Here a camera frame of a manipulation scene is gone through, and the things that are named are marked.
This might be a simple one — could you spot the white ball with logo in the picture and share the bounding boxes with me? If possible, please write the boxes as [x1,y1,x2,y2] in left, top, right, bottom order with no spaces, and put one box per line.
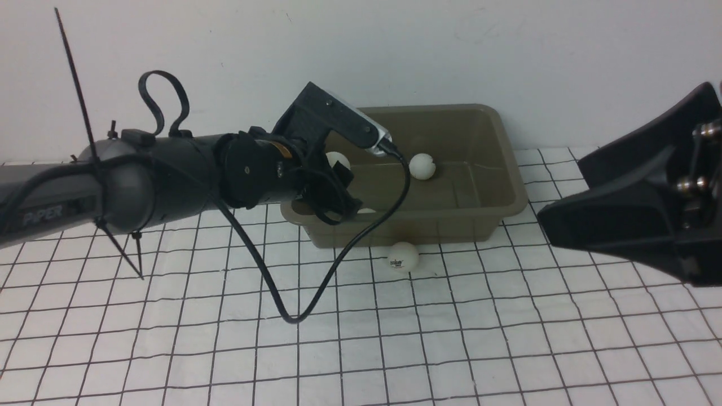
[386,241,420,273]
[408,153,436,182]

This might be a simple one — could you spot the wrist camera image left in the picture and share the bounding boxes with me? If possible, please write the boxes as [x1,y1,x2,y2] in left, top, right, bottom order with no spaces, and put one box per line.
[272,82,392,157]

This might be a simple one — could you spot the white ball with logo centre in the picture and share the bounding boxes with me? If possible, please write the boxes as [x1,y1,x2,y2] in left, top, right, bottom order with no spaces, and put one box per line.
[386,241,420,273]

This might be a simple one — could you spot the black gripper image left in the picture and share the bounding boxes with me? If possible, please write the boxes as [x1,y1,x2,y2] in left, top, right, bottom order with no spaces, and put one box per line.
[217,129,362,226]

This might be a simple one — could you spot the olive green plastic bin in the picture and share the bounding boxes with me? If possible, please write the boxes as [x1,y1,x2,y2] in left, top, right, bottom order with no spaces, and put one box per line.
[279,104,528,249]

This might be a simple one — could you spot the black cable tie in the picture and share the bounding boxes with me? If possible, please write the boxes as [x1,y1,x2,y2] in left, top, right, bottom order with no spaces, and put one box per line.
[54,7,144,280]

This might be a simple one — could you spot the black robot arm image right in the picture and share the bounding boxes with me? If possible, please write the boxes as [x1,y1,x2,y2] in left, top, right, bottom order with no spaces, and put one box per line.
[537,82,721,287]

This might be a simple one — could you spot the white checkered tablecloth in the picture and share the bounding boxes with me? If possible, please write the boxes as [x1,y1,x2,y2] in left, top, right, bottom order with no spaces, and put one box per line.
[1,148,721,405]

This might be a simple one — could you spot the black camera cable image left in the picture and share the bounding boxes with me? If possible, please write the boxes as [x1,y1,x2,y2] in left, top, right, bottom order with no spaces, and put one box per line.
[214,142,412,325]

